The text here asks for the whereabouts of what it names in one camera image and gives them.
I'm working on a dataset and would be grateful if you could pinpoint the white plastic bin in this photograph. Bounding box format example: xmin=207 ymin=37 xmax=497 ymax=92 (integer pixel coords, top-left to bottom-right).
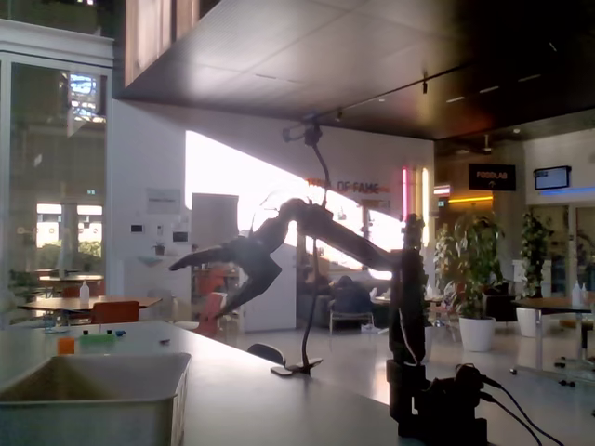
xmin=0 ymin=351 xmax=193 ymax=446

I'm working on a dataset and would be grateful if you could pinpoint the white partition cabinet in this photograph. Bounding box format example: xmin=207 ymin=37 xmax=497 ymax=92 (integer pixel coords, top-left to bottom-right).
xmin=238 ymin=230 xmax=298 ymax=334

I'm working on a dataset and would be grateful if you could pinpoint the red chair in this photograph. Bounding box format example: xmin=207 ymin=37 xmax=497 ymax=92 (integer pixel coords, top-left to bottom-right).
xmin=192 ymin=292 xmax=226 ymax=340

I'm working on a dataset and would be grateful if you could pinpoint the black chair back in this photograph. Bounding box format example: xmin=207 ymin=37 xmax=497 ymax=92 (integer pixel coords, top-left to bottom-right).
xmin=245 ymin=342 xmax=286 ymax=366

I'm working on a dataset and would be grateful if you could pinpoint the black gooseneck clamp holder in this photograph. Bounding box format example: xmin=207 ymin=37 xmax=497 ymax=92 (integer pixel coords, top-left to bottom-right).
xmin=270 ymin=138 xmax=333 ymax=378

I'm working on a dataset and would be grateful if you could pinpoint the orange chair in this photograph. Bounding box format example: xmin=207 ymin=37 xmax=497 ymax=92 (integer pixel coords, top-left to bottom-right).
xmin=89 ymin=300 xmax=141 ymax=326

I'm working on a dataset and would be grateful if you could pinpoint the webcam on gooseneck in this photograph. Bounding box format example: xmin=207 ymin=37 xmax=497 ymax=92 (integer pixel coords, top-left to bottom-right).
xmin=282 ymin=121 xmax=324 ymax=147

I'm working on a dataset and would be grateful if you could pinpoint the wooden cafe table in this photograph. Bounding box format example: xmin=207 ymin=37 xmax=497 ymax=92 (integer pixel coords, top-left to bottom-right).
xmin=17 ymin=295 xmax=164 ymax=327

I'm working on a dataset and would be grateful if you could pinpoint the dark climbing plant column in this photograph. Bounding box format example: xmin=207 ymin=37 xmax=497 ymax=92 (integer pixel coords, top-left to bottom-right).
xmin=401 ymin=213 xmax=427 ymax=255

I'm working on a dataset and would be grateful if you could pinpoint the white light tube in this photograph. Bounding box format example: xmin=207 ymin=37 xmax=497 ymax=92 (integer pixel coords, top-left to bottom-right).
xmin=420 ymin=167 xmax=430 ymax=248

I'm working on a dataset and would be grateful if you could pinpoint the large leafy potted plant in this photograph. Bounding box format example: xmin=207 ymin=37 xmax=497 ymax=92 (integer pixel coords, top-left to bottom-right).
xmin=433 ymin=212 xmax=507 ymax=353

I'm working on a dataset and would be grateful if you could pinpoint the black foodlab sign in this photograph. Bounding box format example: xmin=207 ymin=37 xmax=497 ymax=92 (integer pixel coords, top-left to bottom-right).
xmin=468 ymin=163 xmax=517 ymax=192

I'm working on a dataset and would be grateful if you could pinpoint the tall plant in white pot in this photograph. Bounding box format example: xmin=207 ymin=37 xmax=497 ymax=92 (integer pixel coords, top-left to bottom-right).
xmin=515 ymin=211 xmax=555 ymax=339

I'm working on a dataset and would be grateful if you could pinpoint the dark wooden table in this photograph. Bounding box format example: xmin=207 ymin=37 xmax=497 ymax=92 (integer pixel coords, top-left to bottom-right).
xmin=509 ymin=295 xmax=595 ymax=375

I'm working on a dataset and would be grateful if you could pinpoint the white wall poster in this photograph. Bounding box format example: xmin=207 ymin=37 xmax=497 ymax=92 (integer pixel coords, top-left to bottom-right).
xmin=145 ymin=187 xmax=182 ymax=216

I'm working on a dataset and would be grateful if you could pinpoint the black cable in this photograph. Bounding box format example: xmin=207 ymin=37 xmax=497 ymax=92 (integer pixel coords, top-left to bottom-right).
xmin=482 ymin=375 xmax=564 ymax=446
xmin=480 ymin=392 xmax=544 ymax=446

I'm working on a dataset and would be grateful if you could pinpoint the wall monitor screen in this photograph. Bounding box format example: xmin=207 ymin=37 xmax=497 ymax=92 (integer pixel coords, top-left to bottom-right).
xmin=533 ymin=165 xmax=573 ymax=192

